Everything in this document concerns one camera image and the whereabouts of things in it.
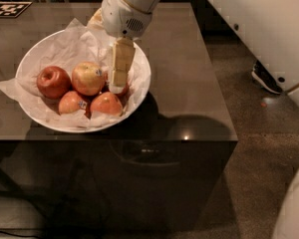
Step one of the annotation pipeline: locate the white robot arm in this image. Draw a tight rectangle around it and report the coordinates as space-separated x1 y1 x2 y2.
128 0 299 239

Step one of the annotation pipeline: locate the dark red apple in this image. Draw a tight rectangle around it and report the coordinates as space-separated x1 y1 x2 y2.
36 66 71 100

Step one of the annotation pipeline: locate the white bowl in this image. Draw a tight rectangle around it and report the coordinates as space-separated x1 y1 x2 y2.
15 27 152 134

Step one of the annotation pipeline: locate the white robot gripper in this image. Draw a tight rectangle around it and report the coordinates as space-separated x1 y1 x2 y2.
87 0 151 94

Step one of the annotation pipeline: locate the yellow-red apple with sticker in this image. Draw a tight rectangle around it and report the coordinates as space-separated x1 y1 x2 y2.
72 62 105 97

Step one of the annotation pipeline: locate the black white marker tag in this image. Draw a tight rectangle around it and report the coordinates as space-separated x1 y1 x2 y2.
0 2 32 18

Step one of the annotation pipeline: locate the front left apple with sticker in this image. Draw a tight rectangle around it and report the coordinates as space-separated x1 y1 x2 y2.
58 91 90 117

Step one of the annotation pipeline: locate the person in dark trousers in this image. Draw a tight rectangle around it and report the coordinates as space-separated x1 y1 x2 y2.
251 61 282 95

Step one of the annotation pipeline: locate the front right orange-red apple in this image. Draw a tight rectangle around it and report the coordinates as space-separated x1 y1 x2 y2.
90 92 123 117

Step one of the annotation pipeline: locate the white crumpled paper liner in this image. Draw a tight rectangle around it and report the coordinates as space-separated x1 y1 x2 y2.
0 18 145 129

